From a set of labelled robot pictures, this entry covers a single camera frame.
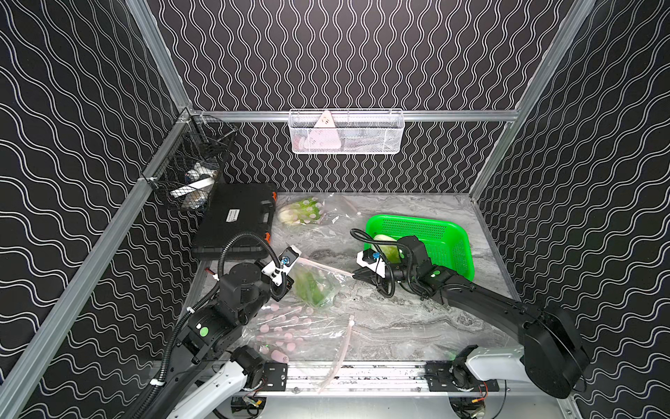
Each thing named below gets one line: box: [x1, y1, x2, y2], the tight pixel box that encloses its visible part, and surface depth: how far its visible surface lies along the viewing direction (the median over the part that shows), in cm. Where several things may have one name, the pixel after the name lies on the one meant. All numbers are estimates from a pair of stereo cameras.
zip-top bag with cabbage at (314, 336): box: [242, 301, 356, 395], surface depth 81 cm
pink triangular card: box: [303, 109, 342, 150], surface depth 92 cm
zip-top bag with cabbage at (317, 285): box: [292, 257, 354, 310], surface depth 80 cm
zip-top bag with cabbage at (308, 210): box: [275, 192, 363, 228], surface depth 106 cm
